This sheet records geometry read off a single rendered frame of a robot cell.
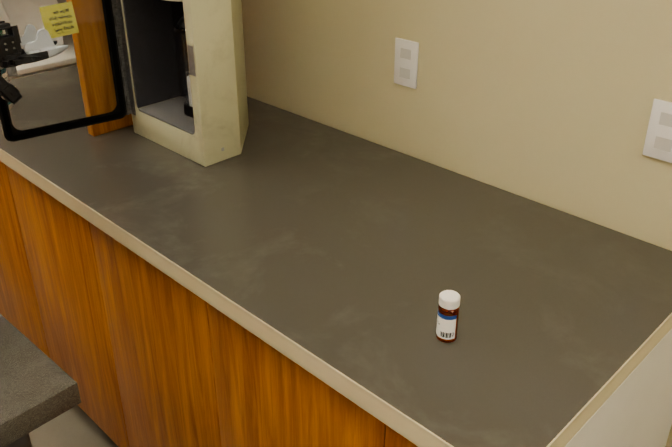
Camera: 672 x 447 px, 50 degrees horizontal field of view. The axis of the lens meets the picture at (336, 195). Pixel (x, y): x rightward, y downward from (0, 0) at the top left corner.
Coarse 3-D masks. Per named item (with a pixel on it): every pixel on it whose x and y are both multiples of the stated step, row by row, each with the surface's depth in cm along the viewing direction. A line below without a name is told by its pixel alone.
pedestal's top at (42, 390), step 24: (0, 336) 115; (24, 336) 115; (0, 360) 110; (24, 360) 110; (48, 360) 110; (0, 384) 105; (24, 384) 105; (48, 384) 105; (72, 384) 105; (0, 408) 101; (24, 408) 101; (48, 408) 103; (0, 432) 98; (24, 432) 101
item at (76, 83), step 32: (0, 0) 160; (32, 0) 164; (64, 0) 168; (96, 0) 173; (64, 32) 171; (96, 32) 175; (32, 64) 170; (64, 64) 174; (96, 64) 178; (32, 96) 172; (64, 96) 177; (96, 96) 181
